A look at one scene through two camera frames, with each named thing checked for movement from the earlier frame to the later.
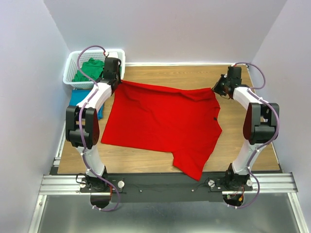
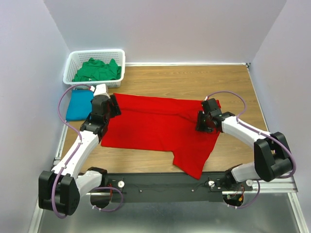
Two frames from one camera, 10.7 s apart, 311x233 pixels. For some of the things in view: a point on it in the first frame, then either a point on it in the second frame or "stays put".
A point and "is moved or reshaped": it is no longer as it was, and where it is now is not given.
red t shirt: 184,122 is moved or reshaped
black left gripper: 119,77 -> 116,110
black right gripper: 215,88 -> 199,125
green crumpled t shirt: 94,69 stays put
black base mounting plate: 167,187 stays put
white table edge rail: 182,64 stays put
